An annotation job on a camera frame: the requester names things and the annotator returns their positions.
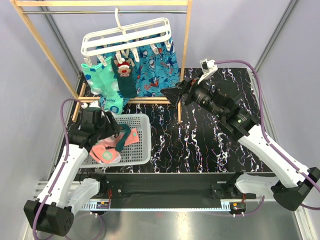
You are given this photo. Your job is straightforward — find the green reindeer sock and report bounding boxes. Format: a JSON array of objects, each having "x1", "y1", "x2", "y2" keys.
[{"x1": 111, "y1": 58, "x2": 137, "y2": 99}]

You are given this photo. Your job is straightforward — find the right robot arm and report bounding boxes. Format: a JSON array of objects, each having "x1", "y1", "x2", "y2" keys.
[{"x1": 161, "y1": 76, "x2": 320, "y2": 211}]

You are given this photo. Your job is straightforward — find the blue shark print shorts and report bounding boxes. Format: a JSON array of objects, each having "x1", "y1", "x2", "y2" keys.
[{"x1": 102, "y1": 38, "x2": 180, "y2": 98}]

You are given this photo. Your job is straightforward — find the pink sock front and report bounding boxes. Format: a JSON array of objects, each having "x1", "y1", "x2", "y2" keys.
[{"x1": 98, "y1": 128, "x2": 140, "y2": 148}]

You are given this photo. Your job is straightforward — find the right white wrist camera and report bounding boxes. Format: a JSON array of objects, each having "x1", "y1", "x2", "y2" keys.
[{"x1": 197, "y1": 58, "x2": 218, "y2": 85}]

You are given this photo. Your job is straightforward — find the metal rack rod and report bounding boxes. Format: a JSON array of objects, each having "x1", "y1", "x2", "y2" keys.
[{"x1": 23, "y1": 10, "x2": 188, "y2": 15}]

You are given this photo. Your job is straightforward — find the plain dark green sock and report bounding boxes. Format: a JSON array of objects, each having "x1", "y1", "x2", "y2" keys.
[{"x1": 115, "y1": 124, "x2": 131, "y2": 153}]

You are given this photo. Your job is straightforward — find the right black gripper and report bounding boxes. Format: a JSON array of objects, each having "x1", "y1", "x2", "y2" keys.
[{"x1": 160, "y1": 71, "x2": 225, "y2": 119}]

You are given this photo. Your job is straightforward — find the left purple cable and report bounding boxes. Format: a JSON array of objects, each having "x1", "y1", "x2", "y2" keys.
[{"x1": 31, "y1": 98, "x2": 108, "y2": 240}]

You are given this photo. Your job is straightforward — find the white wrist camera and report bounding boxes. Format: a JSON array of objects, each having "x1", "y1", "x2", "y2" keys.
[
  {"x1": 81, "y1": 100, "x2": 100, "y2": 109},
  {"x1": 197, "y1": 58, "x2": 218, "y2": 85}
]

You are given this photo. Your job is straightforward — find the wooden clothes rack frame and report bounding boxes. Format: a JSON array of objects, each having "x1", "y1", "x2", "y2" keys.
[{"x1": 11, "y1": 0, "x2": 193, "y2": 122}]

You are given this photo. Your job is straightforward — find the pink sock end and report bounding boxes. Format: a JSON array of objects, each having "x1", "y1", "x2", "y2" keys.
[{"x1": 89, "y1": 141, "x2": 121, "y2": 165}]

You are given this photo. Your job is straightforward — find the mint sock with blue logo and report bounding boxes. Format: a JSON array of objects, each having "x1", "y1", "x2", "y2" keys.
[{"x1": 98, "y1": 56, "x2": 124, "y2": 114}]

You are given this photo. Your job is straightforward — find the mint sock outer left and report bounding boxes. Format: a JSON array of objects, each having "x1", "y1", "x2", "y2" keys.
[{"x1": 81, "y1": 63, "x2": 104, "y2": 95}]

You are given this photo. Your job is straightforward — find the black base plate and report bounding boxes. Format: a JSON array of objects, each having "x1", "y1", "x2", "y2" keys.
[{"x1": 74, "y1": 171, "x2": 276, "y2": 210}]

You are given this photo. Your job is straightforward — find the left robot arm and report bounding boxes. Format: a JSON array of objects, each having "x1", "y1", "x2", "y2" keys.
[{"x1": 23, "y1": 107, "x2": 121, "y2": 237}]

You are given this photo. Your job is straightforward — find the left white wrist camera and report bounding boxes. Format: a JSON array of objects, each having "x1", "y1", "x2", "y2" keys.
[{"x1": 81, "y1": 100, "x2": 100, "y2": 109}]

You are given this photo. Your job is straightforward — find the white plastic basket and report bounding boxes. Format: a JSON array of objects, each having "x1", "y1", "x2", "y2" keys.
[{"x1": 80, "y1": 113, "x2": 152, "y2": 169}]

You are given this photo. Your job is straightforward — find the white plastic clip hanger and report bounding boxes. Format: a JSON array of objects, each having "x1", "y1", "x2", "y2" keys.
[{"x1": 80, "y1": 8, "x2": 172, "y2": 67}]

